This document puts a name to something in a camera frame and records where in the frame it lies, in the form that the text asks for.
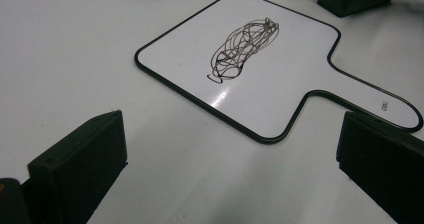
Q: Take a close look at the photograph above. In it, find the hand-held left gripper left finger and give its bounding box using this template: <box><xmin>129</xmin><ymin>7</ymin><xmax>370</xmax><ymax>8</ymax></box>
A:
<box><xmin>20</xmin><ymin>109</ymin><xmax>129</xmax><ymax>224</ymax></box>

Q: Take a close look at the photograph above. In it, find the white paddle whiteboard black rim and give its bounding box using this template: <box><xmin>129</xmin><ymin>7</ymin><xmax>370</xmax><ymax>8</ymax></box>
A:
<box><xmin>134</xmin><ymin>0</ymin><xmax>424</xmax><ymax>145</ymax></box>

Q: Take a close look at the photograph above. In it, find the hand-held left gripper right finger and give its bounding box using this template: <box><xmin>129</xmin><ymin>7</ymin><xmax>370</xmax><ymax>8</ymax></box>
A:
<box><xmin>336</xmin><ymin>111</ymin><xmax>424</xmax><ymax>224</ymax></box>

